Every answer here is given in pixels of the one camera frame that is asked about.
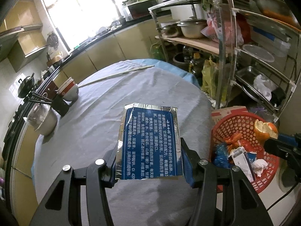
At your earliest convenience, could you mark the yellow plastic bag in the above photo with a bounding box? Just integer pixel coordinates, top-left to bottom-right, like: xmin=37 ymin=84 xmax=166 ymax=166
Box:
xmin=202 ymin=60 xmax=228 ymax=99

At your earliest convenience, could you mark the small steel pot with lid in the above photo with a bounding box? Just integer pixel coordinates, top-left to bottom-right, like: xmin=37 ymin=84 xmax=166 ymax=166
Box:
xmin=162 ymin=22 xmax=181 ymax=38

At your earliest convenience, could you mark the green leafy plant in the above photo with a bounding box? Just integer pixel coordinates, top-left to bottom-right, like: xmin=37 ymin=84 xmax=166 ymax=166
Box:
xmin=202 ymin=0 xmax=220 ymax=11

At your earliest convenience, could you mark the orange peel piece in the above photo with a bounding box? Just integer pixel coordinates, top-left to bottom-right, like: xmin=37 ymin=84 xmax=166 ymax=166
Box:
xmin=254 ymin=119 xmax=278 ymax=140
xmin=223 ymin=133 xmax=242 ymax=146

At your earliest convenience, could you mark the white crumpled tissue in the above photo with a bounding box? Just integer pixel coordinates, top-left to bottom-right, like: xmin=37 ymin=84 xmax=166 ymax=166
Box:
xmin=252 ymin=159 xmax=267 ymax=177

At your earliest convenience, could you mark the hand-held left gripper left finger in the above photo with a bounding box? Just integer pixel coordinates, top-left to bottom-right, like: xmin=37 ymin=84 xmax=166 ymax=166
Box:
xmin=28 ymin=145 xmax=118 ymax=226

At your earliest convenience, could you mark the blue cloth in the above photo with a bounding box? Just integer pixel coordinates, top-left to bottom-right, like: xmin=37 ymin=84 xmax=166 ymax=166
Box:
xmin=130 ymin=58 xmax=200 ymax=87

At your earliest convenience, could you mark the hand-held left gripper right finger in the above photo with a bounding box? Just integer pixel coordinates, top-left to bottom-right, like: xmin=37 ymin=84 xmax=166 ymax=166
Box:
xmin=180 ymin=138 xmax=274 ymax=226

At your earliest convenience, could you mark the dark red box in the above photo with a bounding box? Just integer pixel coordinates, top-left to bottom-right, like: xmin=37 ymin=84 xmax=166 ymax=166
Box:
xmin=127 ymin=1 xmax=158 ymax=19

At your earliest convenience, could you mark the pink plastic bag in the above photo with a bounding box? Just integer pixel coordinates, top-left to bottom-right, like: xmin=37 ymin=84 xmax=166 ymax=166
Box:
xmin=201 ymin=19 xmax=244 ymax=46

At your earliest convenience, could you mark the steel tray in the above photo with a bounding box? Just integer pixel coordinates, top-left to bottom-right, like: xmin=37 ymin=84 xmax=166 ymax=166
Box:
xmin=235 ymin=66 xmax=266 ymax=92

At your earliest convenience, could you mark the large steel pot with lid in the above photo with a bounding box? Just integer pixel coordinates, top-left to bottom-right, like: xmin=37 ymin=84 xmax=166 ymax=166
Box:
xmin=177 ymin=16 xmax=208 ymax=39

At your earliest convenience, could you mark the black wok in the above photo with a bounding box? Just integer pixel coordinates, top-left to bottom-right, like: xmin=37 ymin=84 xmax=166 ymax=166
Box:
xmin=17 ymin=74 xmax=36 ymax=98

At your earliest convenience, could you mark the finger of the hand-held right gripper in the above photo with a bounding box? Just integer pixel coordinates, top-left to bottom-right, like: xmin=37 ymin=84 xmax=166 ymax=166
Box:
xmin=263 ymin=133 xmax=301 ymax=163

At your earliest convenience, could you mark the brown cardboard box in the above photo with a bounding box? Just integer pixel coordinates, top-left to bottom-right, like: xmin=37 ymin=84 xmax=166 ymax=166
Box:
xmin=211 ymin=106 xmax=250 ymax=123

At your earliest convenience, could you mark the black chopstick holder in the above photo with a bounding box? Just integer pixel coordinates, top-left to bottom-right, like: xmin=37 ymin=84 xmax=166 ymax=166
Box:
xmin=51 ymin=96 xmax=70 ymax=117

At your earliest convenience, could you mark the long white stick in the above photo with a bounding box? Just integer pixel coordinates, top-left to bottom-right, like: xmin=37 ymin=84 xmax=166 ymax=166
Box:
xmin=79 ymin=65 xmax=155 ymax=87

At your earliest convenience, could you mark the white blue cigarette box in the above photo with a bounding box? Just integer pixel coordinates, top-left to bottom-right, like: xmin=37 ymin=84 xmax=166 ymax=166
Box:
xmin=229 ymin=146 xmax=257 ymax=182

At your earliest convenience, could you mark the window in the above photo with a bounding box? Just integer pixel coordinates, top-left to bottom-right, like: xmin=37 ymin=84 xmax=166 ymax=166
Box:
xmin=39 ymin=0 xmax=127 ymax=52

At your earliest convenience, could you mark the stack of bowls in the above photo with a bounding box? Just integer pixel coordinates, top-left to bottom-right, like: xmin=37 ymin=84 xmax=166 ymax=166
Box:
xmin=56 ymin=76 xmax=79 ymax=102

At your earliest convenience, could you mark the blue silver box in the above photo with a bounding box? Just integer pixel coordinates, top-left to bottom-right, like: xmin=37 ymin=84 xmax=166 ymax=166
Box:
xmin=114 ymin=103 xmax=184 ymax=180

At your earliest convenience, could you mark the metal shelf rack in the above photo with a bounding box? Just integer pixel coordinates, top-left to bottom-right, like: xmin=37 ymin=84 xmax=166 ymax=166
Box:
xmin=148 ymin=0 xmax=301 ymax=123

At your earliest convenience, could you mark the grey tablecloth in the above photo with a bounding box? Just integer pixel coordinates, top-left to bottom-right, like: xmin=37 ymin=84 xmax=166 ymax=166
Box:
xmin=34 ymin=61 xmax=213 ymax=219

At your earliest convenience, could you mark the bundle of black chopsticks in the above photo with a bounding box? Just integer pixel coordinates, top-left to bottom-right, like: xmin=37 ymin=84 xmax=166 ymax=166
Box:
xmin=28 ymin=92 xmax=53 ymax=104

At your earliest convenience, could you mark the white bowl with wrap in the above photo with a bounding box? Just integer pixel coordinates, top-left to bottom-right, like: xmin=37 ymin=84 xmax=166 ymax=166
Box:
xmin=25 ymin=104 xmax=59 ymax=136

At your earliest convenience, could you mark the white plastic bag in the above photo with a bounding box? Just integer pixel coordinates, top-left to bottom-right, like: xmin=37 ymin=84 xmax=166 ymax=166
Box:
xmin=253 ymin=75 xmax=278 ymax=100

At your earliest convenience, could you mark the red plastic basket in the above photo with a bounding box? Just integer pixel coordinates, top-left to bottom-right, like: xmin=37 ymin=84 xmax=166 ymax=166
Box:
xmin=210 ymin=112 xmax=280 ymax=195

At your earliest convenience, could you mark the clear plastic container lid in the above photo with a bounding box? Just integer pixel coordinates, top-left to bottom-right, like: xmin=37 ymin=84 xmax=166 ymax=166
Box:
xmin=242 ymin=44 xmax=275 ymax=63

